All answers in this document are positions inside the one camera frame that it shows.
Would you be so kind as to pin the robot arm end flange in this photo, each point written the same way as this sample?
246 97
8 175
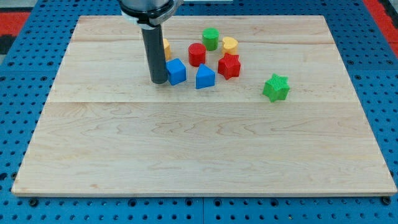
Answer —
148 14

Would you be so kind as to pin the red star block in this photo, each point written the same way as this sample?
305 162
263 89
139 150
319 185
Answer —
229 66

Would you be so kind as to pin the green star block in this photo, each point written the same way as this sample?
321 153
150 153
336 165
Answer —
276 88

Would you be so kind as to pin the blue triangle block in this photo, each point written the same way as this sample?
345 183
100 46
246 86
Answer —
205 77

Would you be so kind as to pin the blue cube block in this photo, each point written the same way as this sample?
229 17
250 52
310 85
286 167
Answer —
177 71

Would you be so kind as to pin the red cylinder block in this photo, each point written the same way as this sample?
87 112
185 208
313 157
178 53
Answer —
196 54

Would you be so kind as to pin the light wooden board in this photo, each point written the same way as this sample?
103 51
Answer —
107 131

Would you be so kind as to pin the yellow block behind rod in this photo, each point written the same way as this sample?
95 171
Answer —
167 49

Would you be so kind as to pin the yellow heart block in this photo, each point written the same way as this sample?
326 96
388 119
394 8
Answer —
229 46

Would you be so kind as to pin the green cylinder block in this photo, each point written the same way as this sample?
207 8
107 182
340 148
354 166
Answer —
210 38

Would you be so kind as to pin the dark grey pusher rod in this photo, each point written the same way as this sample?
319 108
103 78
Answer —
154 46

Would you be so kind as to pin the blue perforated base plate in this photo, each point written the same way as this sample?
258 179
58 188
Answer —
30 66

